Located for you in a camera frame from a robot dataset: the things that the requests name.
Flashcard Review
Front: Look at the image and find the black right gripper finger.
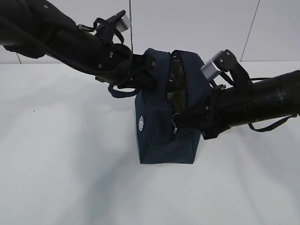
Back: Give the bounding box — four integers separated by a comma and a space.
173, 111, 206, 128

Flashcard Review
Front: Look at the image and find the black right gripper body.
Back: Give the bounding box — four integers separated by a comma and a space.
185, 90, 230, 140

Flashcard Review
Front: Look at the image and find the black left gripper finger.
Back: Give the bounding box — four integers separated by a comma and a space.
137, 70, 157, 90

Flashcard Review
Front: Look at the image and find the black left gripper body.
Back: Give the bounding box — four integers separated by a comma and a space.
95, 52, 156, 90

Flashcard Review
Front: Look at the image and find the green lidded glass container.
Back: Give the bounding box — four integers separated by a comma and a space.
167, 90, 187, 113

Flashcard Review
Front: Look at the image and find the navy blue lunch bag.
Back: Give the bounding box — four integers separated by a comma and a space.
108, 48, 211, 164

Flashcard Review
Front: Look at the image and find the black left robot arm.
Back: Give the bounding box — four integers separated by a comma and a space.
0, 0, 157, 90

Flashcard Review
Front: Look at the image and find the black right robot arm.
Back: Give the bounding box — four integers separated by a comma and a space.
172, 70, 300, 140

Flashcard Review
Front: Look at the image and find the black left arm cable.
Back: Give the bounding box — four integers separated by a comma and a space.
77, 17, 125, 45

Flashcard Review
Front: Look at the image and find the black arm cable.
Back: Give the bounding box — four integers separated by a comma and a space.
77, 17, 125, 45
248, 114, 297, 132

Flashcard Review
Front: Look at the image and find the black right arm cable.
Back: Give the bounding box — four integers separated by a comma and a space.
248, 114, 297, 132

